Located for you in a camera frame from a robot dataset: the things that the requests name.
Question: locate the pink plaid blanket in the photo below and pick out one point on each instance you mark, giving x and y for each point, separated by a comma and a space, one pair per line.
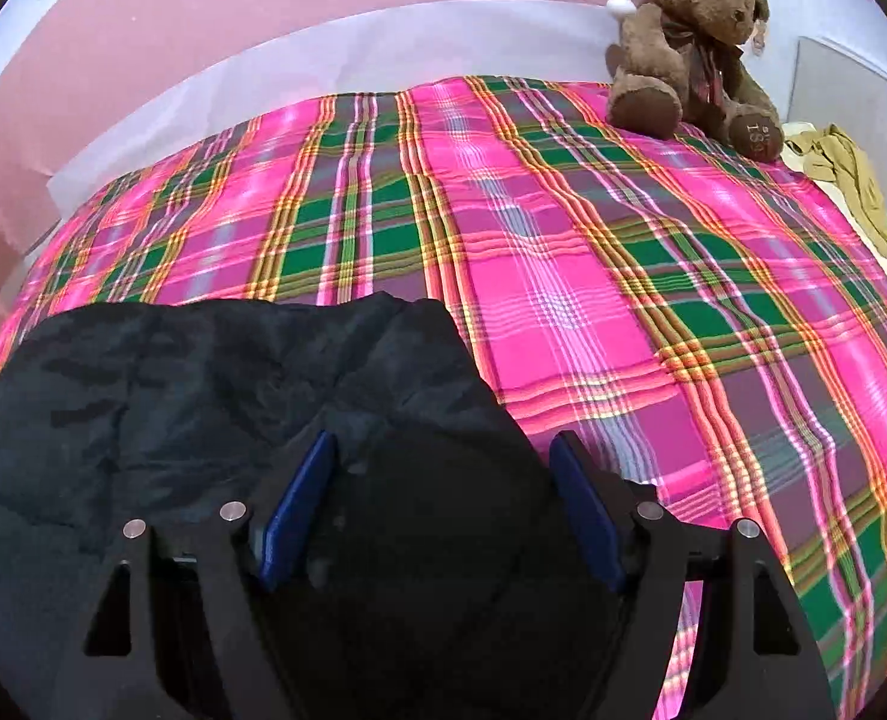
600, 277

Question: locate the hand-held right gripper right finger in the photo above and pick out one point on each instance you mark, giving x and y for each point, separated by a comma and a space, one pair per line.
585, 502

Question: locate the brown teddy bear santa hat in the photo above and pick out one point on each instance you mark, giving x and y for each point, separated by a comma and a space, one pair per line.
694, 52

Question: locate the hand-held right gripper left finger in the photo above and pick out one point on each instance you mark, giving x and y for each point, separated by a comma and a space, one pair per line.
293, 502

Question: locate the pale yellow sheet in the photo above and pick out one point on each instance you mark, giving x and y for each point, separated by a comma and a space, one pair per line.
803, 142

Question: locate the grey board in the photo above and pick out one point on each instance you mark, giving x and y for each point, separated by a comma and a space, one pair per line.
840, 82

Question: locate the mustard yellow cloth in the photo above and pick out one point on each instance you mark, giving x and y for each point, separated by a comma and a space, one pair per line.
852, 172

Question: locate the black garment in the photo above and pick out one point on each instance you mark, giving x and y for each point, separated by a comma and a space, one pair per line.
211, 390

